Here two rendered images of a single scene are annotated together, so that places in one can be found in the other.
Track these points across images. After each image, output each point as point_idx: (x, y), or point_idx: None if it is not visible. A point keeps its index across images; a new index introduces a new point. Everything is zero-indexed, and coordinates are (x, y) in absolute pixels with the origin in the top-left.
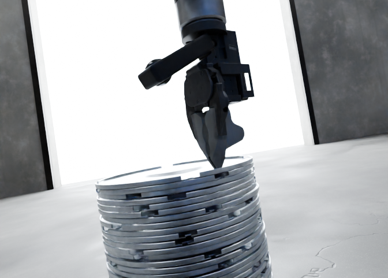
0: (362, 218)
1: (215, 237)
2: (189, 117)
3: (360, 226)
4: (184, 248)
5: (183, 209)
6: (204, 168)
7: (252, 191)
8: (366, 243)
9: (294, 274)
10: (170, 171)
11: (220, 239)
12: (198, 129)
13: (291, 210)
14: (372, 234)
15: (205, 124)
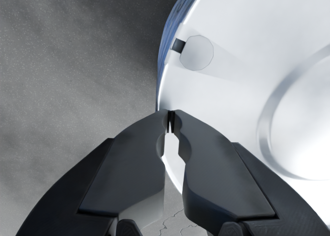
0: (195, 235)
1: None
2: (285, 207)
3: (189, 223)
4: (178, 5)
5: (178, 13)
6: (257, 141)
7: None
8: (171, 200)
9: None
10: (305, 74)
11: (159, 55)
12: (209, 160)
13: None
14: (174, 214)
15: (164, 166)
